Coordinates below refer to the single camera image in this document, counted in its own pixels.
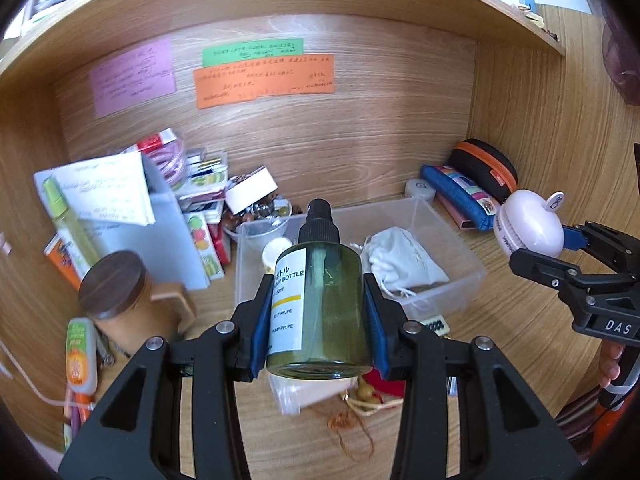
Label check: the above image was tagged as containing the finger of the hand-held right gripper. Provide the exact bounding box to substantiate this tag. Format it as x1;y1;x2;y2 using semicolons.
509;247;640;332
562;221;640;273

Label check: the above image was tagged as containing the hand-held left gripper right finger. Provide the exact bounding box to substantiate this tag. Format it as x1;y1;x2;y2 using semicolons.
362;272;583;480

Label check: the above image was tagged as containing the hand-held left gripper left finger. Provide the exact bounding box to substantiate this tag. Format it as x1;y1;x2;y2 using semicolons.
59;274;273;480

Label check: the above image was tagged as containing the green spray bottle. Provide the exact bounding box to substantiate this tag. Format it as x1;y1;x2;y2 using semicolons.
265;199;375;380

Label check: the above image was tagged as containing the frosted clear bottle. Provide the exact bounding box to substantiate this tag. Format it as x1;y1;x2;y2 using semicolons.
267;372;358;416

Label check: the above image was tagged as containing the clear plastic bin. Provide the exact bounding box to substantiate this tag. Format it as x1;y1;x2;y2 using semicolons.
235;196;488;321

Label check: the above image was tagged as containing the person's right hand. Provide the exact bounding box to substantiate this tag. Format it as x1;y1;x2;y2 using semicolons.
599;342;624;388

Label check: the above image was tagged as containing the red velvet pouch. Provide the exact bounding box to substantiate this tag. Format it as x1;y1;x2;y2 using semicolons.
362;367;407;396

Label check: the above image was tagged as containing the orange tassel charm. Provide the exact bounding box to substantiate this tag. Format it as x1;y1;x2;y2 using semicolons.
310;380;406;461

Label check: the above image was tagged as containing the white round compact case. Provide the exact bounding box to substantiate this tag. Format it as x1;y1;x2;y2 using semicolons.
261;237;293;276

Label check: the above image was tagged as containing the pink flat case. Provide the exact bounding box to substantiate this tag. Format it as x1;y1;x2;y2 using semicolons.
434;195;476;231

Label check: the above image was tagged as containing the striped cloth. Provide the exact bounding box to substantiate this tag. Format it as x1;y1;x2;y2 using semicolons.
555;392;601;461

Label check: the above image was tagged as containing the fruit sticker card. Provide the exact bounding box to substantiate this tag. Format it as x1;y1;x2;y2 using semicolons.
182;211;226;281

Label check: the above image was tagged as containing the blue striped pencil case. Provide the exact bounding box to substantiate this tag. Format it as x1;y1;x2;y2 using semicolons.
419;164;502;232

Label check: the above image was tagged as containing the black orange zip case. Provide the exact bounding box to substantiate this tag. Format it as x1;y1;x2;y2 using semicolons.
448;138;519;201

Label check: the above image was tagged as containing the glass bowl of beads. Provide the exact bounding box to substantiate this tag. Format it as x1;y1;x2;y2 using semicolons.
221;195;296;246

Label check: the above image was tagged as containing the white papers and folder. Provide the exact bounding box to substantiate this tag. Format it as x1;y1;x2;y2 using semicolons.
80;152;212;291

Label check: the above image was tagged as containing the small white box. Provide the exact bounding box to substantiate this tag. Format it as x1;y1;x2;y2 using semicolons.
223;165;279;216

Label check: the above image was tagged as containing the white round container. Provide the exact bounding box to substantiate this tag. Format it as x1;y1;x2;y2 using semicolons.
404;178;435;201

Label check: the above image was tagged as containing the brown lidded mug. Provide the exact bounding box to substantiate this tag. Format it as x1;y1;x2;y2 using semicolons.
77;251;198;356

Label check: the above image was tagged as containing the stack of cards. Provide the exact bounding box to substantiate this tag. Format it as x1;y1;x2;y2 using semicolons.
175;147;231;226

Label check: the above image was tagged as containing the green orange glue bottle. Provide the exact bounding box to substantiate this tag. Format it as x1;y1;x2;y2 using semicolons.
64;317;99;396

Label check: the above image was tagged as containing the purple bag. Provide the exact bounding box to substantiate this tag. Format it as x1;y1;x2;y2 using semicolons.
600;7;640;106

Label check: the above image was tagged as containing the orange pen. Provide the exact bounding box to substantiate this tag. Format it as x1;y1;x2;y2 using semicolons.
65;392;96;441

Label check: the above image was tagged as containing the orange box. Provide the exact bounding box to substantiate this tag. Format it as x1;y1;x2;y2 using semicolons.
42;235;83;291

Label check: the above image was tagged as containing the white paper notepad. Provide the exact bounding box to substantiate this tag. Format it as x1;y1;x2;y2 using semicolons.
33;152;157;228

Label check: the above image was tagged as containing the green spray pen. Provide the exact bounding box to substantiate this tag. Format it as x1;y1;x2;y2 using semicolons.
42;176;101;271

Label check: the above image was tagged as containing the red white box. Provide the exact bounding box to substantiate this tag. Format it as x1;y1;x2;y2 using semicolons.
122;127;181;156

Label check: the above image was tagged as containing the orange sticky note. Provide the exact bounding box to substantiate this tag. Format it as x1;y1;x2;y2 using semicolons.
192;53;336;111

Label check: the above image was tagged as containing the green sticky note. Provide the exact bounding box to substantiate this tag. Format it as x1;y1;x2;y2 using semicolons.
201;38;306;67

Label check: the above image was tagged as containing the pink sticky note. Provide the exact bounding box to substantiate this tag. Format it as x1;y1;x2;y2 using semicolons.
90;38;177;118

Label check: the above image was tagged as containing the white drawstring pouch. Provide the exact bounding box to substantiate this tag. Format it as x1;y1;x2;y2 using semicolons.
360;227;451;301

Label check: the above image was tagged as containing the pink cable in bag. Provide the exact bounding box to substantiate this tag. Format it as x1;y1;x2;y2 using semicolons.
150;142;190;191

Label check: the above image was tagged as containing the white cable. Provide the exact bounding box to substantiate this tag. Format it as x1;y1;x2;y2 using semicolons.
0;342;76;406

